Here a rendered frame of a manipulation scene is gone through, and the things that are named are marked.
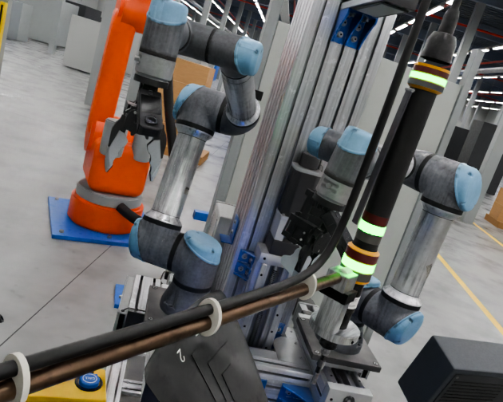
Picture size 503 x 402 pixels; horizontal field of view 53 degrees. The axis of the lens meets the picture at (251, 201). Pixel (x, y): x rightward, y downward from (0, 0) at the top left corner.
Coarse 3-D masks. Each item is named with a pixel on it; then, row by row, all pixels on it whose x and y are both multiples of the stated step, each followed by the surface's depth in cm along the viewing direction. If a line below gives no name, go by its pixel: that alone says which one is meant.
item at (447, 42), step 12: (456, 12) 58; (444, 24) 59; (456, 24) 59; (432, 36) 59; (444, 36) 58; (432, 48) 59; (444, 48) 58; (432, 60) 62; (444, 60) 59; (360, 288) 66; (348, 312) 67; (324, 348) 69; (336, 348) 69
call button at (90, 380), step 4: (80, 376) 102; (84, 376) 102; (88, 376) 102; (92, 376) 102; (96, 376) 103; (80, 380) 101; (84, 380) 101; (88, 380) 101; (92, 380) 101; (96, 380) 102; (80, 384) 100; (84, 384) 100; (88, 384) 100; (92, 384) 100; (96, 384) 101
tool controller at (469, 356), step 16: (432, 336) 130; (432, 352) 129; (448, 352) 126; (464, 352) 128; (480, 352) 131; (496, 352) 134; (416, 368) 133; (432, 368) 128; (448, 368) 123; (464, 368) 123; (480, 368) 125; (496, 368) 127; (400, 384) 137; (416, 384) 132; (432, 384) 127; (448, 384) 124; (464, 384) 125; (480, 384) 126; (496, 384) 128; (416, 400) 130; (432, 400) 127; (448, 400) 128; (464, 400) 130; (480, 400) 131; (496, 400) 133
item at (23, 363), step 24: (456, 0) 58; (408, 48) 53; (384, 120) 55; (360, 168) 56; (336, 240) 57; (312, 264) 56; (264, 288) 49; (312, 288) 55; (192, 312) 40; (216, 312) 42; (96, 336) 33; (120, 336) 34; (24, 360) 28; (48, 360) 30; (24, 384) 28
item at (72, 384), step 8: (104, 376) 105; (56, 384) 99; (64, 384) 99; (72, 384) 100; (104, 384) 103; (40, 392) 95; (48, 392) 96; (56, 392) 97; (64, 392) 97; (72, 392) 98; (80, 392) 99; (88, 392) 99; (96, 392) 100; (104, 392) 101; (32, 400) 94; (40, 400) 95; (48, 400) 95; (56, 400) 96; (64, 400) 96; (72, 400) 97; (80, 400) 97; (88, 400) 98; (96, 400) 98; (104, 400) 99
